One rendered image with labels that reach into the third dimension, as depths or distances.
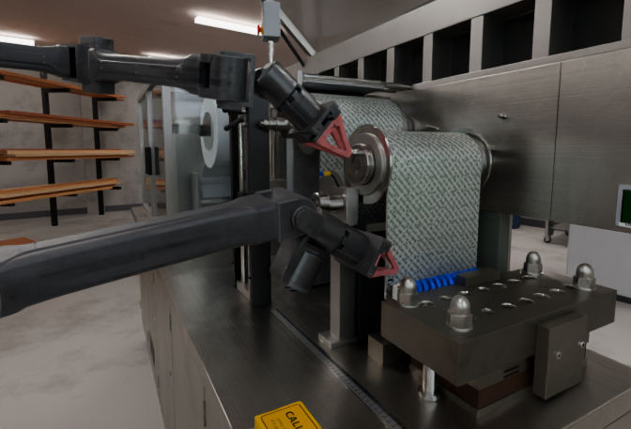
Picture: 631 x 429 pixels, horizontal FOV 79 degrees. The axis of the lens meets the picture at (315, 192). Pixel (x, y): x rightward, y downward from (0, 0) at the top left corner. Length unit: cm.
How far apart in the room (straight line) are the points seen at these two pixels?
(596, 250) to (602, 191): 333
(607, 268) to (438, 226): 345
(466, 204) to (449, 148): 12
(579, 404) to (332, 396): 37
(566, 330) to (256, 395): 48
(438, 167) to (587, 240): 346
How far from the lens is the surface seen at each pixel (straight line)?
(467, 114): 99
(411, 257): 74
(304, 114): 64
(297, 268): 59
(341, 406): 65
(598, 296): 83
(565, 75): 87
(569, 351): 74
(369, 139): 70
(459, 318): 59
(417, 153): 72
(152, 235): 48
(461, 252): 83
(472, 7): 104
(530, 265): 89
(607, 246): 412
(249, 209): 51
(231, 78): 62
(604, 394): 81
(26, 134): 891
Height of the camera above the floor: 128
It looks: 6 degrees down
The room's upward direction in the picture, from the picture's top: straight up
